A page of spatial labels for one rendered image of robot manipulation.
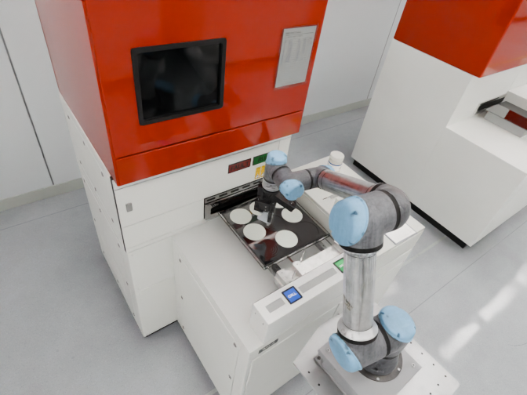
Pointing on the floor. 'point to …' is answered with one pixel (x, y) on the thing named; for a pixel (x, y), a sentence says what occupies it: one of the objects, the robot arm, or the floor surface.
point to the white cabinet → (217, 364)
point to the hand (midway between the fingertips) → (269, 222)
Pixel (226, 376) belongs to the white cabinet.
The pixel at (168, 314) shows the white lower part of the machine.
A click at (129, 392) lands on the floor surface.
